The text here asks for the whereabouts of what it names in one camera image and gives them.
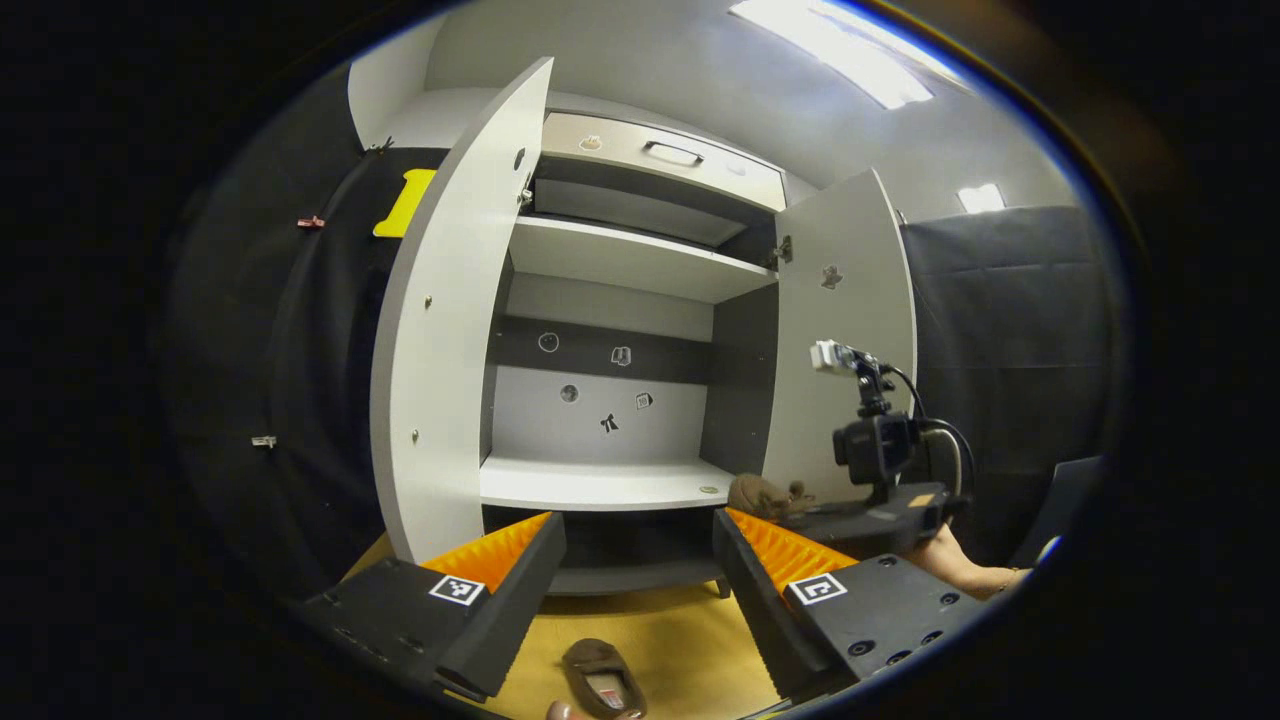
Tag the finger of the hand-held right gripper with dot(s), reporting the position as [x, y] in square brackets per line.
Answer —
[835, 525]

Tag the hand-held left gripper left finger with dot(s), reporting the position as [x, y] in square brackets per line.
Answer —
[520, 600]

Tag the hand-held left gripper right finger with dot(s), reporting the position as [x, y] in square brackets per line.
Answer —
[750, 590]

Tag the brown fuzzy shoe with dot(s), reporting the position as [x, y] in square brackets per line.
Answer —
[760, 495]
[590, 660]

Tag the white shoe cabinet door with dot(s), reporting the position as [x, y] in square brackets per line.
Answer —
[450, 350]
[800, 400]

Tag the white shoe cabinet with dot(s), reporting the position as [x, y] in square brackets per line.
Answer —
[640, 260]

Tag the person's foot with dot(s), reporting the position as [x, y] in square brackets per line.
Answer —
[562, 712]

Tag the small ceiling light panel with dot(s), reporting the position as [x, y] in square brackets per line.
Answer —
[980, 198]

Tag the long ceiling light panel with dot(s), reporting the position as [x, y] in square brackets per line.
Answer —
[850, 50]

